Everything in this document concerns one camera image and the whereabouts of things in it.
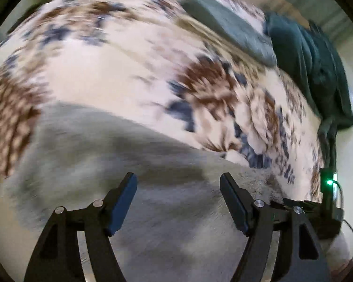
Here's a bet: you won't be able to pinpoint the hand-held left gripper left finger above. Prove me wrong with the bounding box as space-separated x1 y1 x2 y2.
24 172 138 282

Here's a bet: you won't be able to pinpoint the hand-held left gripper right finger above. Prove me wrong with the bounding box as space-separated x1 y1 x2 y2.
220 172 332 282

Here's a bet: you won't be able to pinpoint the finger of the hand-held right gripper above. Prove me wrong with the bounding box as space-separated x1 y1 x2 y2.
271 198 322 212

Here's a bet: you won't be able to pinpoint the grey fuzzy pants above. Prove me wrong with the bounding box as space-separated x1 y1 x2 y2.
1 103 287 282

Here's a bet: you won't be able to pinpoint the floral printed blanket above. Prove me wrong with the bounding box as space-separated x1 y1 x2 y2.
0 0 325 282

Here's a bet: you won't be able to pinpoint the dark green cloth pile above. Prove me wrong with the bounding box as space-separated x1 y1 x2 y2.
264 12 353 168

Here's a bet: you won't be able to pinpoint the folded teal cloth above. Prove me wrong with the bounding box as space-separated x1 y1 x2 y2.
181 0 277 67

